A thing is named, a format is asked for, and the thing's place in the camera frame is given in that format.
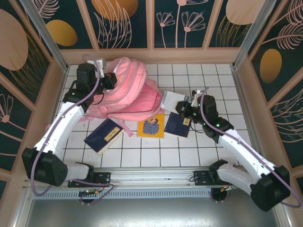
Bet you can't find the grey slotted cable duct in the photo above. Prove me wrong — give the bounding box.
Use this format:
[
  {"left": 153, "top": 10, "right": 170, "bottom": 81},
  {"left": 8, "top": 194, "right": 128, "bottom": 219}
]
[{"left": 33, "top": 190, "right": 214, "bottom": 200}]

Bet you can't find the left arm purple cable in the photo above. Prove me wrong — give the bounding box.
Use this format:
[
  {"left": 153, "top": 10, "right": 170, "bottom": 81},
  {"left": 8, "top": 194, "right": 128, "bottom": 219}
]
[{"left": 30, "top": 54, "right": 116, "bottom": 205}]

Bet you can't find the pink backpack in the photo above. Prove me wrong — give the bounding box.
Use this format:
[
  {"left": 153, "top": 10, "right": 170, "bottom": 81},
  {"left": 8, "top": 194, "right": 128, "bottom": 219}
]
[{"left": 78, "top": 56, "right": 163, "bottom": 137}]

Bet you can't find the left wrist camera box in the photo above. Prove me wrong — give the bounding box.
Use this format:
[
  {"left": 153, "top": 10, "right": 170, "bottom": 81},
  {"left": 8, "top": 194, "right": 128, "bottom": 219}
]
[{"left": 85, "top": 58, "right": 107, "bottom": 78}]

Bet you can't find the thin navy book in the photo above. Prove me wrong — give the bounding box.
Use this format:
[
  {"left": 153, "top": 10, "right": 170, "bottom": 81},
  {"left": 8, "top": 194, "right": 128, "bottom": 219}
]
[{"left": 163, "top": 112, "right": 191, "bottom": 139}]

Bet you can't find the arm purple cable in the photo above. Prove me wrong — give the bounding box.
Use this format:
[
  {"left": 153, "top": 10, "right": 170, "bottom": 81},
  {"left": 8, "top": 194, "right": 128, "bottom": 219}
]
[
  {"left": 189, "top": 87, "right": 303, "bottom": 207},
  {"left": 30, "top": 54, "right": 116, "bottom": 205}
]

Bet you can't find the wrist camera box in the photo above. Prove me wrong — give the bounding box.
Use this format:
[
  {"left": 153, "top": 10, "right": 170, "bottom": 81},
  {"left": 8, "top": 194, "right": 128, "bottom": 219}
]
[
  {"left": 191, "top": 87, "right": 210, "bottom": 101},
  {"left": 85, "top": 58, "right": 107, "bottom": 78}
]

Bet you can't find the yellow book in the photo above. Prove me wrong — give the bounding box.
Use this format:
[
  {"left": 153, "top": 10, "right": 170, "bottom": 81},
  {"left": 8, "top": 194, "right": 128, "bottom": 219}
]
[{"left": 137, "top": 113, "right": 165, "bottom": 140}]

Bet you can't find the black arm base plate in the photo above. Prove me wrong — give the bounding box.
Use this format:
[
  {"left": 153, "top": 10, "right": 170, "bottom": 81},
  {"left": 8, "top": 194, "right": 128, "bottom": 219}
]
[
  {"left": 193, "top": 169, "right": 228, "bottom": 187},
  {"left": 68, "top": 172, "right": 112, "bottom": 188}
]

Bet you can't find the aluminium rail frame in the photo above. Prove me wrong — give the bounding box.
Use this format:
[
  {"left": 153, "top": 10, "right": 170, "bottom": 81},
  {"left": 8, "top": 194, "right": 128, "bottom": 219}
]
[{"left": 22, "top": 166, "right": 282, "bottom": 190}]

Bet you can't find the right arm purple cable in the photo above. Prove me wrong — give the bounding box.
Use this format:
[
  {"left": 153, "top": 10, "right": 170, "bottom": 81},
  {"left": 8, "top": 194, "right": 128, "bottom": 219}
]
[{"left": 189, "top": 87, "right": 303, "bottom": 207}]

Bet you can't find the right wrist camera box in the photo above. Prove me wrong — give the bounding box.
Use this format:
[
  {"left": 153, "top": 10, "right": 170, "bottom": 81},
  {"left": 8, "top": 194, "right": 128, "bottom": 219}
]
[{"left": 191, "top": 87, "right": 210, "bottom": 101}]

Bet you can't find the thick navy book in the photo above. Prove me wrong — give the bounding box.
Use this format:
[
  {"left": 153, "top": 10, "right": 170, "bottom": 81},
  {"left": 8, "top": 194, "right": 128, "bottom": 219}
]
[{"left": 84, "top": 118, "right": 125, "bottom": 156}]

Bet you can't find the aluminium corner post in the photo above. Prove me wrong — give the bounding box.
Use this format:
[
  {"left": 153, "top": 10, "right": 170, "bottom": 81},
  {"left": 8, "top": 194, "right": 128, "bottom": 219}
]
[
  {"left": 232, "top": 0, "right": 277, "bottom": 69},
  {"left": 20, "top": 0, "right": 70, "bottom": 71}
]

